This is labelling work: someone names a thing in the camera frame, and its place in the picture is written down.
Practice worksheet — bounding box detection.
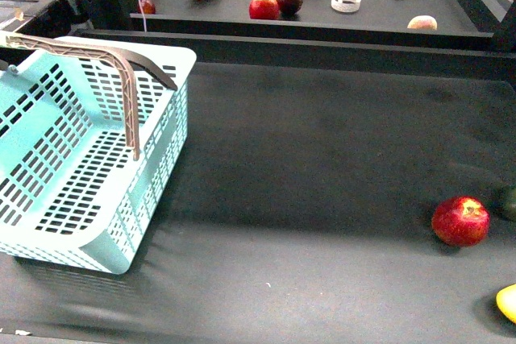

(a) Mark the light blue plastic shopping basket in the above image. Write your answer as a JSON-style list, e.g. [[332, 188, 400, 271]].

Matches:
[[1, 37, 197, 274]]

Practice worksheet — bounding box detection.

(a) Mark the yellow mango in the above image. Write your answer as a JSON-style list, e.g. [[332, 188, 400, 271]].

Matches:
[[496, 284, 516, 324]]

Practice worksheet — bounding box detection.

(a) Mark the red apple on shelf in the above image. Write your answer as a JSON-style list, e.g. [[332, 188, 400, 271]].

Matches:
[[248, 0, 280, 20]]

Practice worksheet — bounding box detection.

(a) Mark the dark purple plum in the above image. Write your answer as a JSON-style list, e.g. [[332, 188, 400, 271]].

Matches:
[[277, 0, 303, 16]]

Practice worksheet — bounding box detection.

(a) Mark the small red apple left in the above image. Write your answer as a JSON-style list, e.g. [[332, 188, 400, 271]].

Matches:
[[138, 0, 156, 15]]

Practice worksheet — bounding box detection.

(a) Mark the pale peach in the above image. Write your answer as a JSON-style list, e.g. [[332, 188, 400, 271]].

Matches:
[[407, 15, 438, 31]]

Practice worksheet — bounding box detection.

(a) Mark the red apple on table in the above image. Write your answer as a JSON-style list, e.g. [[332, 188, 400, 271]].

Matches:
[[431, 196, 490, 247]]

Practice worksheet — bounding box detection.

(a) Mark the dark green avocado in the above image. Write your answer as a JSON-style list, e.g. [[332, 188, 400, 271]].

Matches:
[[501, 185, 516, 222]]

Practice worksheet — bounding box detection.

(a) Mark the white foam net ring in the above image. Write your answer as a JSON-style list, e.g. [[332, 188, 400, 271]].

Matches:
[[331, 0, 363, 14]]

